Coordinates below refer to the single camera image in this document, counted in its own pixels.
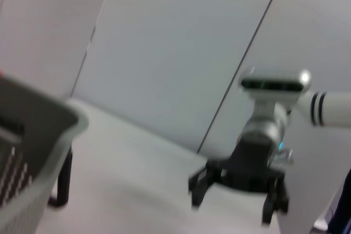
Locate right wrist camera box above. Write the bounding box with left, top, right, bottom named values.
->
left=237, top=67, right=313, bottom=106

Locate grey perforated storage bin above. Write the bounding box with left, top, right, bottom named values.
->
left=0, top=76, right=90, bottom=234

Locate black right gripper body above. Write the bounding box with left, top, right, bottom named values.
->
left=205, top=135, right=286, bottom=194

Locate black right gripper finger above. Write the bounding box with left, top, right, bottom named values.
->
left=260, top=176, right=290, bottom=225
left=188, top=167, right=222, bottom=208

